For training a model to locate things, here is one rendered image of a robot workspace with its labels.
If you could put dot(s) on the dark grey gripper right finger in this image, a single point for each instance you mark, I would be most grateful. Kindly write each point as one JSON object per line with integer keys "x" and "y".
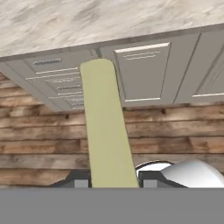
{"x": 148, "y": 176}

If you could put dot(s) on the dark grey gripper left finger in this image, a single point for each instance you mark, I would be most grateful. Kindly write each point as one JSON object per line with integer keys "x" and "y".
{"x": 80, "y": 176}

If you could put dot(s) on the grey drawer front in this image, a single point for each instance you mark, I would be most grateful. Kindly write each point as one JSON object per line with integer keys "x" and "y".
{"x": 67, "y": 64}
{"x": 65, "y": 82}
{"x": 71, "y": 102}

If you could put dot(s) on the grey panelled cupboard door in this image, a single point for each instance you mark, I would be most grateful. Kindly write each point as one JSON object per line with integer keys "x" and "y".
{"x": 208, "y": 67}
{"x": 143, "y": 73}

